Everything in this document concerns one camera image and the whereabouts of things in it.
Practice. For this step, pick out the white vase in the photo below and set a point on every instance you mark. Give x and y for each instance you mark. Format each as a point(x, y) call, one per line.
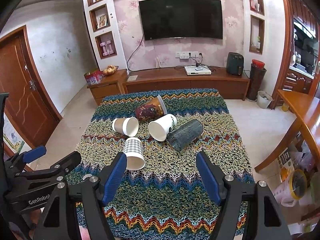
point(258, 43)

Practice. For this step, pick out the yellow round container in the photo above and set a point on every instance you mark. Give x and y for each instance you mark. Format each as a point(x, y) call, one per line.
point(292, 188)

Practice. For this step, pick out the long wooden television cabinet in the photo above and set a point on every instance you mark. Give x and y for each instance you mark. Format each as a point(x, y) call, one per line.
point(187, 82)

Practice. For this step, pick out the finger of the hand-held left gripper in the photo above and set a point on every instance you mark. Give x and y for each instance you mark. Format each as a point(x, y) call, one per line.
point(67, 161)
point(35, 153)

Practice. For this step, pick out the white wall power outlet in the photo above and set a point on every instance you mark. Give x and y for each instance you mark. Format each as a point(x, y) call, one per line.
point(185, 55)

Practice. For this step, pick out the tall dark bin red lid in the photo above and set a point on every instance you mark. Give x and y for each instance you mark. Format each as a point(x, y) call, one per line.
point(256, 82)

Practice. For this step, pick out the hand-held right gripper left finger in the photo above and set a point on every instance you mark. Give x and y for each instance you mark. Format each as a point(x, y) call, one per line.
point(113, 180)

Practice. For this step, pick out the brown wooden door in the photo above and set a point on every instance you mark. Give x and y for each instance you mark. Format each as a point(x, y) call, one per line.
point(22, 85)

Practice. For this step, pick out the small wooden side cabinet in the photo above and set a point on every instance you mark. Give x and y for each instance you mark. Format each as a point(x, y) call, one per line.
point(105, 90)

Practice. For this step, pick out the dark red printed cup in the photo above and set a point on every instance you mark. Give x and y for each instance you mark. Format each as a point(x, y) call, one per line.
point(150, 110)

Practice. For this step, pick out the white set-top box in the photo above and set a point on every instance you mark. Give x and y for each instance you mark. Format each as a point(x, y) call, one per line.
point(197, 70)

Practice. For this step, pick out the fruit bowl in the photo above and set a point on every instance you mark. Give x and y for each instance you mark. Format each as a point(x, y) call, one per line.
point(110, 70)

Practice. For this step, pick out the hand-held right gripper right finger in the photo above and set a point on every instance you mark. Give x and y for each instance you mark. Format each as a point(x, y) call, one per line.
point(208, 180)

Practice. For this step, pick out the pale plastic bag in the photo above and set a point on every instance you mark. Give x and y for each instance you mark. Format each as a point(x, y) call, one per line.
point(282, 192)

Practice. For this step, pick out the dark grey glass cup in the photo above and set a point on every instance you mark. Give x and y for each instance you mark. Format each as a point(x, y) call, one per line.
point(186, 133)

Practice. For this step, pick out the red printed tin box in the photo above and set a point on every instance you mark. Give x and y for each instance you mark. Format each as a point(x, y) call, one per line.
point(92, 77)

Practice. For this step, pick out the wall poster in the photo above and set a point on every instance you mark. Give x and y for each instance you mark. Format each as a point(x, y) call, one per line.
point(12, 137)

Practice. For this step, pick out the cardboard box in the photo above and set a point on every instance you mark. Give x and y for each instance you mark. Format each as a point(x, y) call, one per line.
point(285, 162)

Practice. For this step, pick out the checkered paper cup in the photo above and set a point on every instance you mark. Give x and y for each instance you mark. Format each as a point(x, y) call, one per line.
point(133, 147)

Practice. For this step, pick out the white cup with brown sleeve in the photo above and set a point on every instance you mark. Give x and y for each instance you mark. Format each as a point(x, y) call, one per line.
point(131, 128)

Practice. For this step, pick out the dark grey air fryer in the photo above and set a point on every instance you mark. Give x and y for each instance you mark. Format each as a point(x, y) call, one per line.
point(233, 63)

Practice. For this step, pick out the wooden display cabinet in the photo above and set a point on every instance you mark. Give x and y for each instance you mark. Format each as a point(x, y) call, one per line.
point(287, 30)

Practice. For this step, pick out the picture frame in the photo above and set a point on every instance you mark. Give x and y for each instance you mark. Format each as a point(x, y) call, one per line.
point(102, 21)

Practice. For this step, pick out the pink dumbbell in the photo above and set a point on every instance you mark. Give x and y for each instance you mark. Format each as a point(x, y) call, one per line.
point(103, 49)
point(111, 48)

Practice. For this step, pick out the colourful knitted blanket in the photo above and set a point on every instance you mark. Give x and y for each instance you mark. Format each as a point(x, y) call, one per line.
point(155, 197)

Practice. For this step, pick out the wooden side table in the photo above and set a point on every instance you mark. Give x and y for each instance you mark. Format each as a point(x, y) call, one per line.
point(297, 105)

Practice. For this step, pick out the white bucket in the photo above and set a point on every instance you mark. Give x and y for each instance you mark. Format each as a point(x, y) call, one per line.
point(264, 101)

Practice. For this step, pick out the black flat television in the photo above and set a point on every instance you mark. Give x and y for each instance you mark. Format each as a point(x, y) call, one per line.
point(180, 17)

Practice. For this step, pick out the white cup with green print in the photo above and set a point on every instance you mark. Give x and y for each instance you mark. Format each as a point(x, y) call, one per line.
point(158, 130)

